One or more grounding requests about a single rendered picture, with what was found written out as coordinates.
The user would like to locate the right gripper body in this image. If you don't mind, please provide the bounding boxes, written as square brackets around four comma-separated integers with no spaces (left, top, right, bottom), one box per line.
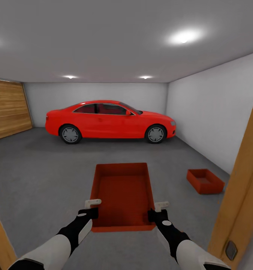
[147,209,171,223]

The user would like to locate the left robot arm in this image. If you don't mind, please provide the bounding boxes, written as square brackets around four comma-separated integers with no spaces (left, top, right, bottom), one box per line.
[7,199,102,270]

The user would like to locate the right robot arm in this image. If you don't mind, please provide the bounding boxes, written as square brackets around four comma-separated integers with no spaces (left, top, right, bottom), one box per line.
[147,202,232,270]

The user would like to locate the storage box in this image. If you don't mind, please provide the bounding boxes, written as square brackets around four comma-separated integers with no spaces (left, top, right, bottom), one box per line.
[90,162,156,233]
[187,169,224,194]

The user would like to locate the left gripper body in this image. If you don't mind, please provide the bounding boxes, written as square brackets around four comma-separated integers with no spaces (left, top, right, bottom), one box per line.
[78,207,99,220]

